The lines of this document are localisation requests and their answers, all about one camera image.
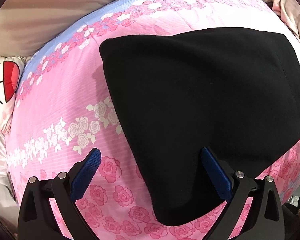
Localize beige cloth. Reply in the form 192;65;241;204
225;0;300;55

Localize cartoon face pillow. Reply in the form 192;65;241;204
0;54;27;134

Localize pink rose print blanket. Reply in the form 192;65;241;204
6;0;300;240

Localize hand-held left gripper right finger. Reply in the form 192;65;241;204
201;147;284;240

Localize black pants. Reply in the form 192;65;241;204
99;27;300;227

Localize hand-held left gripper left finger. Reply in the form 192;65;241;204
17;147;102;240

